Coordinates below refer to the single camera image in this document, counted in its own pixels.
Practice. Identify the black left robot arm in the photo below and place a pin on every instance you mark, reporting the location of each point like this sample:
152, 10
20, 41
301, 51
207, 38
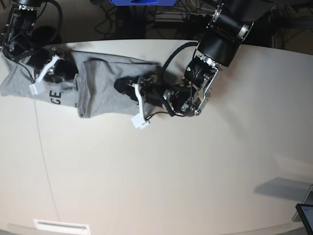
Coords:
229, 23

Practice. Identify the black tablet screen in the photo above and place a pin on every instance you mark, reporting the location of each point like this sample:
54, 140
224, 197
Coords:
305, 216

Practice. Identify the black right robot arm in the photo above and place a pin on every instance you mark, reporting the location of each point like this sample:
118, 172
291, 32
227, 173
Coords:
35, 49

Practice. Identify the grey T-shirt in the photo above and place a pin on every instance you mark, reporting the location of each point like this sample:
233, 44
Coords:
92, 90

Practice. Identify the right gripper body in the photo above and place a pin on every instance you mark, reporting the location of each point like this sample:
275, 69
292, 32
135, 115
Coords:
64, 69

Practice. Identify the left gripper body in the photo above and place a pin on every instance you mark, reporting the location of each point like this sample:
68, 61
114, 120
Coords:
152, 92

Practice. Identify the blue plastic part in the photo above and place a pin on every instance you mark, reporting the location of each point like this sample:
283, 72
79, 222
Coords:
143, 2

